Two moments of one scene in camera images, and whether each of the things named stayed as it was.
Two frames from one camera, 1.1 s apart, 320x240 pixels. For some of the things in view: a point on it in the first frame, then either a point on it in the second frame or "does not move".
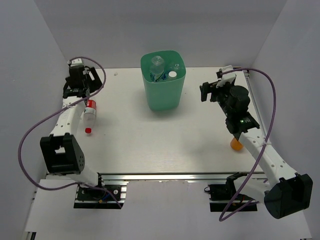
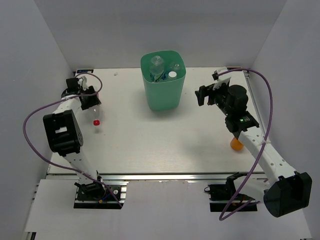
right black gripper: x=206 y=88 does not move
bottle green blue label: x=156 y=73 does not move
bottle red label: x=89 y=116 → x=95 y=112
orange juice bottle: x=236 y=144 does not move
